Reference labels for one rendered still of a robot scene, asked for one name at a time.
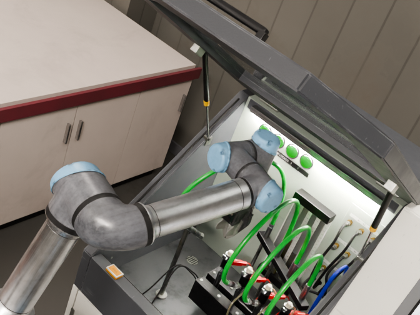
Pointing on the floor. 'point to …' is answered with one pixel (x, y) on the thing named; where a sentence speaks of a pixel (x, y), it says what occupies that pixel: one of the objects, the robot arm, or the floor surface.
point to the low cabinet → (81, 97)
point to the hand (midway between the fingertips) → (228, 234)
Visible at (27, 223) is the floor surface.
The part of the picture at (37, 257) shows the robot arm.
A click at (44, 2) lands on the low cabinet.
